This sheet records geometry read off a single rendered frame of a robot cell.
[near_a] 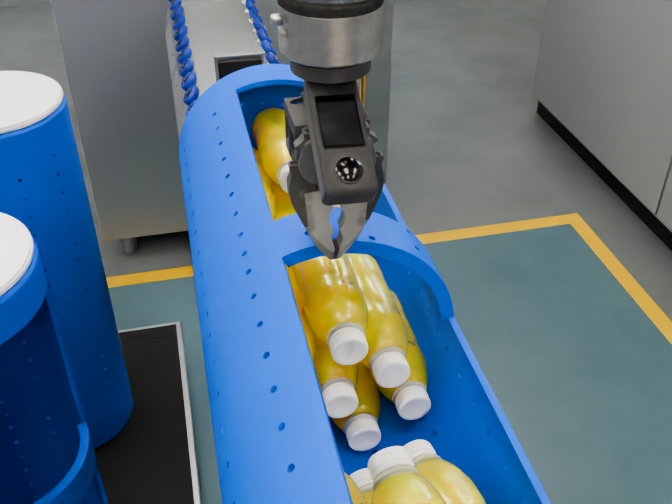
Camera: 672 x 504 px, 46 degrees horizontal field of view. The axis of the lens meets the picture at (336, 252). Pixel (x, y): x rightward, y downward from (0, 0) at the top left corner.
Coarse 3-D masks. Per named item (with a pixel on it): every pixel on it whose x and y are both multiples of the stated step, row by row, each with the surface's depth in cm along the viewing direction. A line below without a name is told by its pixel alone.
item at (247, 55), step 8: (216, 56) 157; (224, 56) 157; (232, 56) 157; (240, 56) 157; (248, 56) 158; (256, 56) 158; (216, 64) 157; (224, 64) 156; (232, 64) 156; (240, 64) 157; (248, 64) 157; (256, 64) 158; (216, 72) 158; (224, 72) 157; (232, 72) 157; (216, 80) 159
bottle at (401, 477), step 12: (396, 468) 65; (408, 468) 66; (384, 480) 65; (396, 480) 64; (408, 480) 64; (420, 480) 64; (384, 492) 64; (396, 492) 63; (408, 492) 63; (420, 492) 63; (432, 492) 63
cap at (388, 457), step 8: (384, 448) 67; (392, 448) 67; (400, 448) 67; (376, 456) 67; (384, 456) 66; (392, 456) 66; (400, 456) 66; (408, 456) 67; (368, 464) 68; (376, 464) 67; (384, 464) 66; (392, 464) 66; (400, 464) 66; (408, 464) 66; (376, 472) 66
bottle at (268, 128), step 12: (276, 108) 119; (264, 120) 116; (276, 120) 115; (252, 132) 119; (264, 132) 114; (276, 132) 112; (264, 144) 111; (276, 144) 109; (264, 156) 110; (276, 156) 108; (288, 156) 107; (264, 168) 110; (276, 168) 108; (276, 180) 109
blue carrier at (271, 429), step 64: (192, 128) 113; (192, 192) 103; (256, 192) 90; (384, 192) 111; (192, 256) 98; (256, 256) 81; (320, 256) 80; (384, 256) 82; (256, 320) 74; (448, 320) 89; (256, 384) 69; (448, 384) 90; (256, 448) 65; (320, 448) 60; (448, 448) 86; (512, 448) 75
